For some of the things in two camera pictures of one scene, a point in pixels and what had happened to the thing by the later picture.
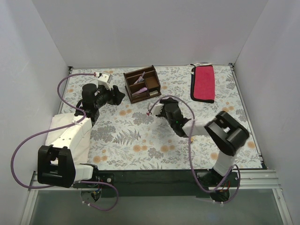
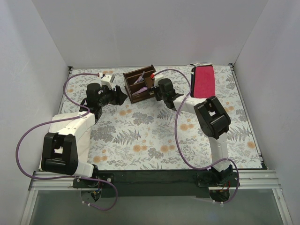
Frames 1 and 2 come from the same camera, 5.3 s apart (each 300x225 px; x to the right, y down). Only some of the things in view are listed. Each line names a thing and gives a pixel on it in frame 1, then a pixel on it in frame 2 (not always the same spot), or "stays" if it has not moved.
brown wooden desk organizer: [141, 83] stays
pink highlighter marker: [141, 90] stays
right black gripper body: [165, 108] → [157, 93]
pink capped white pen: [140, 79] stays
